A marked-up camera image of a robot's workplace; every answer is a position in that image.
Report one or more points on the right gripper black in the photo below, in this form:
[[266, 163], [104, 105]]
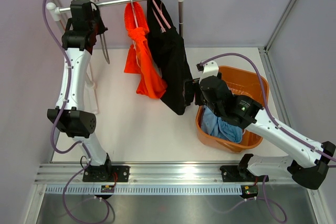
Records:
[[197, 89]]

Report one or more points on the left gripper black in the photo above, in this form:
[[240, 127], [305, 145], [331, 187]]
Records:
[[101, 29]]

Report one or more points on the grey clothes hanger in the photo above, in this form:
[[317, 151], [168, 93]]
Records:
[[104, 45]]

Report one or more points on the light blue shorts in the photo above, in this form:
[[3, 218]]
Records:
[[216, 127]]

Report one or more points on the black shorts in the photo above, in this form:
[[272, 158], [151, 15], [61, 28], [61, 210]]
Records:
[[168, 53]]

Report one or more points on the orange shorts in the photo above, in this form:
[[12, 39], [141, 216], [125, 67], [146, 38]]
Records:
[[139, 59]]

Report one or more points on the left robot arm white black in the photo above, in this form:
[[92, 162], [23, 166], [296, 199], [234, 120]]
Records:
[[69, 115]]

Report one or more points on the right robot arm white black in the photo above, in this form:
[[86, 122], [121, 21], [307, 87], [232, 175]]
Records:
[[306, 161]]

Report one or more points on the orange plastic basket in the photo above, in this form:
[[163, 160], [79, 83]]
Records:
[[240, 82]]

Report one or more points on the silver white clothes rack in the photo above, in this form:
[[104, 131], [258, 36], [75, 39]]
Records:
[[90, 86]]

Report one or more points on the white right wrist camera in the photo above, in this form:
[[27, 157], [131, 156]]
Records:
[[208, 69]]

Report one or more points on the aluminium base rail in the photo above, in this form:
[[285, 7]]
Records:
[[185, 173]]

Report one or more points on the white slotted cable duct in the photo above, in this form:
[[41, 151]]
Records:
[[146, 190]]

